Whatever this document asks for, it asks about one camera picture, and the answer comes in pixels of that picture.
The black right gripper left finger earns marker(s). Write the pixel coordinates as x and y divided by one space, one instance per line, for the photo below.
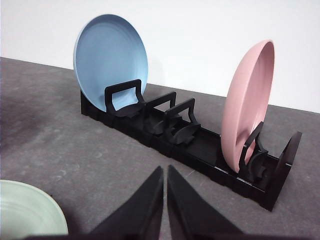
142 212

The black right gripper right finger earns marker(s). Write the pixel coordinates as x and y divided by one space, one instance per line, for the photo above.
187 212

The green plate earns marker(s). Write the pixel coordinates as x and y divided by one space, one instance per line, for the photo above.
25 207

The black plate rack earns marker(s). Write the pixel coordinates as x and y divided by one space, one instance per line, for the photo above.
207 150

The pink plate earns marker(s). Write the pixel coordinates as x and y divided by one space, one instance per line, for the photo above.
240 105

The blue plate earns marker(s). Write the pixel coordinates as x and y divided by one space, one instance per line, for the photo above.
110 55

